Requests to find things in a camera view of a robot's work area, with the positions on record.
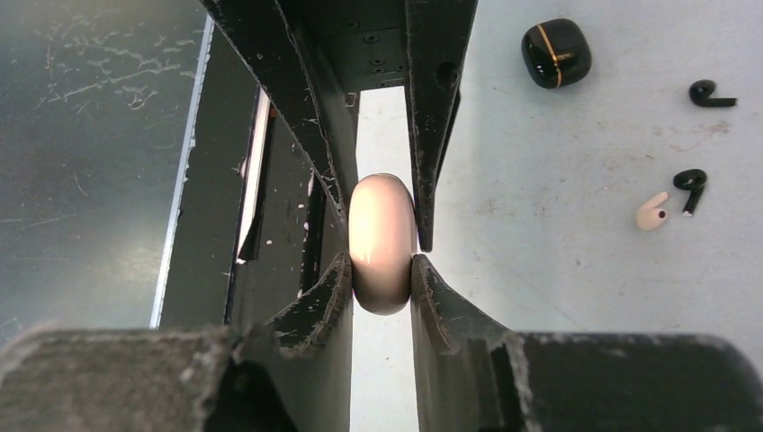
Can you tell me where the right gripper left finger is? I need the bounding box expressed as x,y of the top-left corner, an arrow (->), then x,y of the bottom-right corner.
1,253 -> 353,431

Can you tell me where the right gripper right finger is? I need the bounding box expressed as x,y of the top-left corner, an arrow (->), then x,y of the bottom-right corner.
411,255 -> 762,431

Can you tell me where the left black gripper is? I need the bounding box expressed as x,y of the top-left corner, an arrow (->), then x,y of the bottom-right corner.
203,0 -> 478,252

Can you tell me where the beige earbud charging case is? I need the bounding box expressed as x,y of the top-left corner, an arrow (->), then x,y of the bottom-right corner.
348,173 -> 417,316

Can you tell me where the black earbud charging case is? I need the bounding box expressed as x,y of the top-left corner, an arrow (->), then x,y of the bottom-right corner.
521,18 -> 593,89

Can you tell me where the beige earbud lower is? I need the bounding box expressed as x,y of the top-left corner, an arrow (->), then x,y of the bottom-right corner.
635,192 -> 669,231

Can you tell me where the black earbud right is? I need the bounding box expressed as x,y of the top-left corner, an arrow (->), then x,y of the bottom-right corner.
673,168 -> 708,217

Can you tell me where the black earbud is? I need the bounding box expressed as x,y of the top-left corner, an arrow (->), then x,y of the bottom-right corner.
688,79 -> 738,108
673,168 -> 708,217

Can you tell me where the black earbud left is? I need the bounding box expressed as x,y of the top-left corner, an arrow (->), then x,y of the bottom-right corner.
688,79 -> 738,108

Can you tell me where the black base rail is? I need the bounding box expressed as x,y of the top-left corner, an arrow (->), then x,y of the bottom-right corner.
150,28 -> 337,329

